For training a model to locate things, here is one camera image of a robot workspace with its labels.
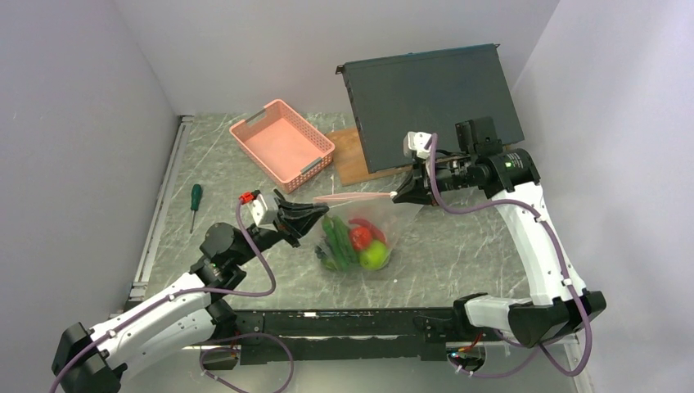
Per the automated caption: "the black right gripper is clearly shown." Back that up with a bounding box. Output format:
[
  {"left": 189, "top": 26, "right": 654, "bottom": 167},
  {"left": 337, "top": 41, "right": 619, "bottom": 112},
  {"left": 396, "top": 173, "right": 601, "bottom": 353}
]
[{"left": 394, "top": 155, "right": 477, "bottom": 206}]

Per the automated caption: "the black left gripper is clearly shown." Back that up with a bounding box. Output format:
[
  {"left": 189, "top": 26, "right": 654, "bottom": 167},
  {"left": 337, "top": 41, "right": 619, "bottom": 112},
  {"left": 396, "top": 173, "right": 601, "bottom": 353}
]
[{"left": 232, "top": 196, "right": 327, "bottom": 265}]

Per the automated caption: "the clear zip top bag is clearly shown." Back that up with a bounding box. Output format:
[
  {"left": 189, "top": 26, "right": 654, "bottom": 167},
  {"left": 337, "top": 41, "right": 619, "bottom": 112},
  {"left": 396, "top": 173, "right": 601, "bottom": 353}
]
[{"left": 311, "top": 192, "right": 421, "bottom": 272}]

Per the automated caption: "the pink plastic basket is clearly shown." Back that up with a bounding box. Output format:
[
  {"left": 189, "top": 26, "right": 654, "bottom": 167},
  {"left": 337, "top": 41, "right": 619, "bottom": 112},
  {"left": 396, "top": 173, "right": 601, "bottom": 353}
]
[{"left": 229, "top": 99, "right": 335, "bottom": 193}]

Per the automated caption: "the fake green cucumber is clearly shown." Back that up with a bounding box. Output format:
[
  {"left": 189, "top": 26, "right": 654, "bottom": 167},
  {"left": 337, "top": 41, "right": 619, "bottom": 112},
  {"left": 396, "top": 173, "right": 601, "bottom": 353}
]
[{"left": 331, "top": 215, "right": 358, "bottom": 264}]

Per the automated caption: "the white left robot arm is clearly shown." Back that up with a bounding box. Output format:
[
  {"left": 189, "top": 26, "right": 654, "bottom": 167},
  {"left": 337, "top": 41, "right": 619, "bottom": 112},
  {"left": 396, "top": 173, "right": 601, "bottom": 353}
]
[{"left": 49, "top": 190, "right": 329, "bottom": 392}]

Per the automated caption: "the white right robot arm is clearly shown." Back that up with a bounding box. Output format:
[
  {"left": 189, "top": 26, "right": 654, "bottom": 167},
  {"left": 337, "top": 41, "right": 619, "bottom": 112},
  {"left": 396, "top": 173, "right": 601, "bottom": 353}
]
[{"left": 391, "top": 117, "right": 606, "bottom": 348}]

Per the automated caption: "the fake red chili pepper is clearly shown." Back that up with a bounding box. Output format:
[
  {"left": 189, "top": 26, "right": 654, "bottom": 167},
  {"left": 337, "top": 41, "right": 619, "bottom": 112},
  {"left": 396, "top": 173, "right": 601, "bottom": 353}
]
[{"left": 349, "top": 218, "right": 387, "bottom": 244}]

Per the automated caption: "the fake green bean pod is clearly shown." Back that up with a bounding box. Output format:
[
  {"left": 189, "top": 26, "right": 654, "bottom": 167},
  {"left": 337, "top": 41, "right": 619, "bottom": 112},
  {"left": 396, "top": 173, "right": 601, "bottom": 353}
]
[{"left": 322, "top": 216, "right": 348, "bottom": 271}]

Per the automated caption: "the fake red tomato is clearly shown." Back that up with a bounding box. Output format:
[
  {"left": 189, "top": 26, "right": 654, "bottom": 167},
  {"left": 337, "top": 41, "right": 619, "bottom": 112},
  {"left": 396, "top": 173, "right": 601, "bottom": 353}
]
[{"left": 349, "top": 226, "right": 373, "bottom": 251}]

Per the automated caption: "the fake green lime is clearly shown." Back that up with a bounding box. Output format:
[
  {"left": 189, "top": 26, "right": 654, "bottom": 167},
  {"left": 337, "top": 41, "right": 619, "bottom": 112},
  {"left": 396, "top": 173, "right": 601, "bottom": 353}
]
[{"left": 358, "top": 240, "right": 389, "bottom": 271}]

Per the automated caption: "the brown wooden board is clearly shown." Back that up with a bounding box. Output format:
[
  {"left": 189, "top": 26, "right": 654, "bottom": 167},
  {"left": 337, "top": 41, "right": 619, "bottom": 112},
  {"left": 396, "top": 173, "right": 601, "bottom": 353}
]
[{"left": 327, "top": 128, "right": 411, "bottom": 186}]

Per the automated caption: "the dark grey metal chassis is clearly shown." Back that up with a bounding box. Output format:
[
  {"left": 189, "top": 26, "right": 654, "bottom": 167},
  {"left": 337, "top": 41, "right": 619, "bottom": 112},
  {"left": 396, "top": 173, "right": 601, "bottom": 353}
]
[{"left": 336, "top": 43, "right": 525, "bottom": 173}]

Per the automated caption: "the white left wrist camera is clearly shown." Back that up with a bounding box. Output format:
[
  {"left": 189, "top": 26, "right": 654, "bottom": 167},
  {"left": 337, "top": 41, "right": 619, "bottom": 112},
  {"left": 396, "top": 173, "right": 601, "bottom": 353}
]
[{"left": 240, "top": 190, "right": 279, "bottom": 227}]

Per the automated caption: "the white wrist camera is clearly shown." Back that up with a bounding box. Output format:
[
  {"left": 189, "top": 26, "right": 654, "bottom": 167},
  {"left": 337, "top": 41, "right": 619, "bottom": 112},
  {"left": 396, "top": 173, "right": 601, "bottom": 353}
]
[
  {"left": 240, "top": 190, "right": 279, "bottom": 227},
  {"left": 403, "top": 131, "right": 432, "bottom": 160}
]

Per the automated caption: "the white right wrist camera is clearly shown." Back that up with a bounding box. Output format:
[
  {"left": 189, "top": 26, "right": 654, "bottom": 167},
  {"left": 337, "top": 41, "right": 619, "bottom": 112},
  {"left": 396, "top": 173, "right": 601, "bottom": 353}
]
[{"left": 403, "top": 131, "right": 432, "bottom": 160}]

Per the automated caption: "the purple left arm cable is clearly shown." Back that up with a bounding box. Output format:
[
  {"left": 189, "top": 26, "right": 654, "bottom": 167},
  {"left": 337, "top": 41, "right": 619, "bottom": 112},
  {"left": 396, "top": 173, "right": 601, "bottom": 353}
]
[{"left": 48, "top": 197, "right": 296, "bottom": 393}]

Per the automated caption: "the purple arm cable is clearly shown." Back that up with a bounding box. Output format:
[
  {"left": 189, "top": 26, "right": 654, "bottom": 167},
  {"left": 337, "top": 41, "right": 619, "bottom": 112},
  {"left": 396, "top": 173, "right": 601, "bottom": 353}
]
[
  {"left": 48, "top": 197, "right": 296, "bottom": 393},
  {"left": 425, "top": 134, "right": 595, "bottom": 380}
]

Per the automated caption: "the green handled screwdriver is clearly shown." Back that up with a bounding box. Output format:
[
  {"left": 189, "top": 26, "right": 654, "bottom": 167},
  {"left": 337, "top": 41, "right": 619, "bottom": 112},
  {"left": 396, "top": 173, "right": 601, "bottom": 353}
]
[{"left": 189, "top": 183, "right": 203, "bottom": 234}]

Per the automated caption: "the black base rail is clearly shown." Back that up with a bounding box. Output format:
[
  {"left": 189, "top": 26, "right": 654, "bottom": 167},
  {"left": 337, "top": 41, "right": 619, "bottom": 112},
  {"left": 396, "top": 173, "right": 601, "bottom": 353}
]
[{"left": 201, "top": 307, "right": 486, "bottom": 372}]

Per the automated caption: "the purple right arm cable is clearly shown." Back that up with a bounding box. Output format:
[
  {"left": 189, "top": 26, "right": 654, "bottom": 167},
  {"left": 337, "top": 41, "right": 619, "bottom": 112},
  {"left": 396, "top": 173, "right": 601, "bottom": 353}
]
[{"left": 425, "top": 134, "right": 595, "bottom": 380}]

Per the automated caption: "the aluminium side rail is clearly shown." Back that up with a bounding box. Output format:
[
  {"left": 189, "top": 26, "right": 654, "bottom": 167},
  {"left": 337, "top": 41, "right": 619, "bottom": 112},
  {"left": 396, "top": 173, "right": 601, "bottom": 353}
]
[{"left": 110, "top": 115, "right": 195, "bottom": 318}]

